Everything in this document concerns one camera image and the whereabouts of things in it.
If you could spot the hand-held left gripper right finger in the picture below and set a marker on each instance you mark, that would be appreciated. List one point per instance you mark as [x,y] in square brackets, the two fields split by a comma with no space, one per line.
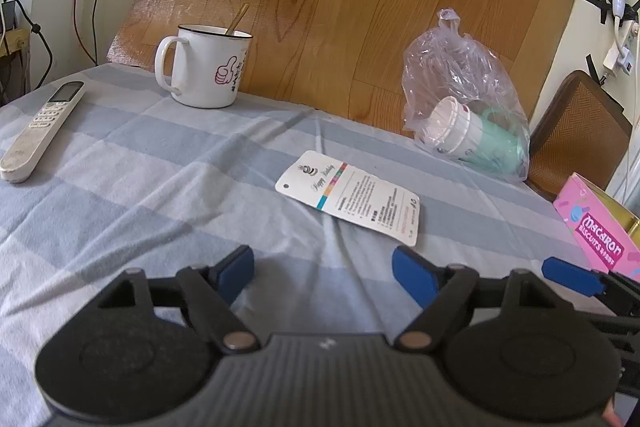
[415,274]

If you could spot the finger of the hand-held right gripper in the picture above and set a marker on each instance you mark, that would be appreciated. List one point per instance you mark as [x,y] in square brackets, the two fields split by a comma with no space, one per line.
[570,274]

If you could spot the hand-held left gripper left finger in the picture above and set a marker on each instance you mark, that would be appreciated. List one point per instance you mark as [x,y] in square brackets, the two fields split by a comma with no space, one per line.
[235,272]

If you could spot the pink metal tin box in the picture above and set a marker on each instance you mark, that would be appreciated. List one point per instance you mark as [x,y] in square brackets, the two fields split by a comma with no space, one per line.
[600,242]

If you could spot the person's right hand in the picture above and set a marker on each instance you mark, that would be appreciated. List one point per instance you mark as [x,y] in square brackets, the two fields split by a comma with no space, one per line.
[611,419]

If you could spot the white printed card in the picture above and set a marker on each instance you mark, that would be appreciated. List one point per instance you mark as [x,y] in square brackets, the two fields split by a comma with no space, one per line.
[350,197]

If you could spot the green cup with white lid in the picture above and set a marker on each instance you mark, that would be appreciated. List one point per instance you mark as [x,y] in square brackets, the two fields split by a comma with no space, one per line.
[485,142]

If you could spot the white enamel mug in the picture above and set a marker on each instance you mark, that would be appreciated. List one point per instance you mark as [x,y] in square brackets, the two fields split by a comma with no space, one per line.
[200,72]

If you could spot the clear plastic bag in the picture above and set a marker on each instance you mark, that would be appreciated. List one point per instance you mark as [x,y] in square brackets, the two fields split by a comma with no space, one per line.
[450,67]

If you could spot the white plug adapter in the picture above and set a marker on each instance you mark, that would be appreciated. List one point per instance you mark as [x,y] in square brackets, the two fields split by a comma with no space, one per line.
[617,57]

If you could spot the white remote control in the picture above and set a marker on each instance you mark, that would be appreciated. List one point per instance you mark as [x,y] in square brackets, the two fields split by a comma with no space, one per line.
[40,127]

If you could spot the wooden board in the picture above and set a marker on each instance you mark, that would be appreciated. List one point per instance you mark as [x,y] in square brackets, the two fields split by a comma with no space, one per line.
[325,7]

